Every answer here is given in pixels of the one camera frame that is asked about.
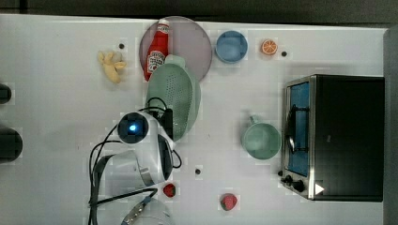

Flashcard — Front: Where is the pink strawberry toy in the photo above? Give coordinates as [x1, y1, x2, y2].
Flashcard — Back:
[220, 193, 237, 211]

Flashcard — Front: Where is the green mug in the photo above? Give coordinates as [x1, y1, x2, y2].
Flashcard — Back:
[240, 115, 282, 160]

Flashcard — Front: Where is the black toaster oven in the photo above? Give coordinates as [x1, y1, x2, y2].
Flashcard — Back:
[278, 74, 385, 203]

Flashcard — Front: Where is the black round object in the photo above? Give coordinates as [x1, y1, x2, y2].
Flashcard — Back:
[0, 83, 12, 104]

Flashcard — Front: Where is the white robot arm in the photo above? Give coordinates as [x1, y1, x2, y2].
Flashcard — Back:
[88, 107, 176, 225]

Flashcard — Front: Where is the orange slice toy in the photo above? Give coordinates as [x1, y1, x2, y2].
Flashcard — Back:
[261, 39, 278, 55]

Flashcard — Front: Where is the yellow banana peel toy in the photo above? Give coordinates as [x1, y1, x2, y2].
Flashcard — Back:
[98, 52, 127, 83]

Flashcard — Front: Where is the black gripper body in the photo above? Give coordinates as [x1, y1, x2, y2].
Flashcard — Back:
[149, 109, 174, 139]

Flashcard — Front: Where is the grey round plate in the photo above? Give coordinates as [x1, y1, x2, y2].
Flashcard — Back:
[139, 16, 212, 81]

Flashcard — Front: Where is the green plastic strainer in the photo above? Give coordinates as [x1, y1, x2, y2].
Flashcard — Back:
[146, 54, 201, 142]

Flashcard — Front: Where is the red ketchup bottle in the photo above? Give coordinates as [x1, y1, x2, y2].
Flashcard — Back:
[144, 19, 170, 81]

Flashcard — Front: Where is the black cylinder holder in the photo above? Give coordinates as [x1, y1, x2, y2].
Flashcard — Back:
[0, 127, 23, 163]

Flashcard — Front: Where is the dark red strawberry toy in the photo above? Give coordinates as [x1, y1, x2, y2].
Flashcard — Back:
[162, 184, 176, 198]

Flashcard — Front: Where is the blue bowl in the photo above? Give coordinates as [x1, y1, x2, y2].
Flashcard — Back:
[215, 31, 248, 64]

